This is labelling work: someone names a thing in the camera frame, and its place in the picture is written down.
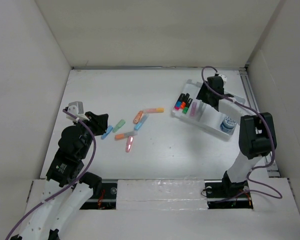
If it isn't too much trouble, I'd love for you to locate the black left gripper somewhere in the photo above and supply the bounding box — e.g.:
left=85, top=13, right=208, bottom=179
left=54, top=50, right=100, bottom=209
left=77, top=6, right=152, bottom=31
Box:
left=73, top=111, right=109, bottom=159

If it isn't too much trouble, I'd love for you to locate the pastel green long marker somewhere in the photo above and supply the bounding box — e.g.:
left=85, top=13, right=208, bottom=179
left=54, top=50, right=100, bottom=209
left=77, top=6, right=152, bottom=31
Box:
left=197, top=101, right=206, bottom=121

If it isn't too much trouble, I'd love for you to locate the pastel purple marker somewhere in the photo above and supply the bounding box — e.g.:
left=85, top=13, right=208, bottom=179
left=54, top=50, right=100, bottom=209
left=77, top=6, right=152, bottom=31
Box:
left=190, top=101, right=198, bottom=118

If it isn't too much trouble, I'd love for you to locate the black highlighter orange cap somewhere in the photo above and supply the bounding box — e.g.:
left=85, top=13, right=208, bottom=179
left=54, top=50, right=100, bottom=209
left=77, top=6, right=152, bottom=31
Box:
left=180, top=93, right=190, bottom=109

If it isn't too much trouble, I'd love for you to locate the black highlighter green cap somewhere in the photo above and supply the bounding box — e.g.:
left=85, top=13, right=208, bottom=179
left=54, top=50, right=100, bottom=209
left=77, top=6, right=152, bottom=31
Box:
left=182, top=98, right=193, bottom=114

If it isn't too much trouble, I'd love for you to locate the black highlighter blue cap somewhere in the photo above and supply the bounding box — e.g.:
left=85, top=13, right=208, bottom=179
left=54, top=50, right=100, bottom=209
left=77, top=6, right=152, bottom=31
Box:
left=175, top=93, right=185, bottom=106

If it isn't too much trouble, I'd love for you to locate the blue paint jar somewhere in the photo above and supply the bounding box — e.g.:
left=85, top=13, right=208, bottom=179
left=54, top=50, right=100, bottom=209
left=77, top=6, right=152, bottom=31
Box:
left=220, top=116, right=237, bottom=134

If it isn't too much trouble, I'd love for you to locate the clear marker yellow cap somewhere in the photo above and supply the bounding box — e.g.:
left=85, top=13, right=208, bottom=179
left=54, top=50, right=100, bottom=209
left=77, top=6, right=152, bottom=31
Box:
left=143, top=107, right=165, bottom=114

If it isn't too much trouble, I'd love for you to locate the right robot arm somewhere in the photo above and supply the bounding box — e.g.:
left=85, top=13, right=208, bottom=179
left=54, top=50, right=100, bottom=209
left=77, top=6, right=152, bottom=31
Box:
left=196, top=74, right=277, bottom=202

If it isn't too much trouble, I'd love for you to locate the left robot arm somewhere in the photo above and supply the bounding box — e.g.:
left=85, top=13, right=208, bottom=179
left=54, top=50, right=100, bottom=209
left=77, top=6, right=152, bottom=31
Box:
left=6, top=107, right=109, bottom=240

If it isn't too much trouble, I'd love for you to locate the pastel blue short marker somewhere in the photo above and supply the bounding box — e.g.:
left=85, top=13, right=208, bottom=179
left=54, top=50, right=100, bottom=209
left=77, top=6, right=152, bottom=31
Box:
left=100, top=125, right=114, bottom=140

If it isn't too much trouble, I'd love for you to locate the pastel green short marker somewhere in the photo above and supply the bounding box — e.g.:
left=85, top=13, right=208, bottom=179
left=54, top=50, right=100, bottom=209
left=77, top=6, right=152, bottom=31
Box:
left=112, top=119, right=126, bottom=133

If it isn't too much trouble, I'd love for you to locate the white compartment organizer tray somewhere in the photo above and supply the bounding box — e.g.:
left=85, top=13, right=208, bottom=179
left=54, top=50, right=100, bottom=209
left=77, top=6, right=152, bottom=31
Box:
left=171, top=79, right=235, bottom=140

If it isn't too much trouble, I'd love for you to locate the clear marker orange cap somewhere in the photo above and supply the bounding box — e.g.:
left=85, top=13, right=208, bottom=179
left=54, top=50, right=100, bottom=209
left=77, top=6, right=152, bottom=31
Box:
left=114, top=130, right=138, bottom=141

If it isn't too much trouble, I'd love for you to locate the pastel pink marker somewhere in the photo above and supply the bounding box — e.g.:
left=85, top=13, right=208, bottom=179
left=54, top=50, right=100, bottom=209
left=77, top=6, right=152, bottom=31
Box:
left=125, top=136, right=134, bottom=153

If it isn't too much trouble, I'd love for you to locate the orange short marker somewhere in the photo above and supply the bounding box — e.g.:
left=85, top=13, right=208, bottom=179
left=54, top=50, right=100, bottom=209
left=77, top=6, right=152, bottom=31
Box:
left=133, top=110, right=143, bottom=124

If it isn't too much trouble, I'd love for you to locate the pastel light blue marker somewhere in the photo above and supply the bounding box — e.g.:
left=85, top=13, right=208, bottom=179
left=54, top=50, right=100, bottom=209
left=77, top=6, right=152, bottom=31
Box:
left=134, top=113, right=149, bottom=131

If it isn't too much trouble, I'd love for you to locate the white foam block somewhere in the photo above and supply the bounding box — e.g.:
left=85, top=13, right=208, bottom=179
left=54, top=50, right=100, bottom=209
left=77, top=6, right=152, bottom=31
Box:
left=116, top=179, right=208, bottom=211

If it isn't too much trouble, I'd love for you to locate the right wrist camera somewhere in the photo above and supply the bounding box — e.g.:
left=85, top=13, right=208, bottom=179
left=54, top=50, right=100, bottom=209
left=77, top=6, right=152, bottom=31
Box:
left=215, top=73, right=228, bottom=85

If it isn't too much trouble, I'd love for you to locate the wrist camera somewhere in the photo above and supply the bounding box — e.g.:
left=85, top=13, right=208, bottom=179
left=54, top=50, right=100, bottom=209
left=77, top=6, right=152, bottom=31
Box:
left=215, top=73, right=228, bottom=85
left=65, top=101, right=89, bottom=123

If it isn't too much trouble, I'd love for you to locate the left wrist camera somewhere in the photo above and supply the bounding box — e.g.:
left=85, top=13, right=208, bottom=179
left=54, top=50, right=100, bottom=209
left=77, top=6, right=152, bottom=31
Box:
left=65, top=101, right=89, bottom=123

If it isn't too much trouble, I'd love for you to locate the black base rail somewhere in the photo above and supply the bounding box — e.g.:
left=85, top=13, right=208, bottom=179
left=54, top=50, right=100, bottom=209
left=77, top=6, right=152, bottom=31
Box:
left=80, top=180, right=118, bottom=210

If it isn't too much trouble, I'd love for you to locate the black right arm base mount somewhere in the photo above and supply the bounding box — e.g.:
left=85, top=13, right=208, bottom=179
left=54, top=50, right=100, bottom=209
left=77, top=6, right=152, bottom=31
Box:
left=201, top=180, right=253, bottom=210

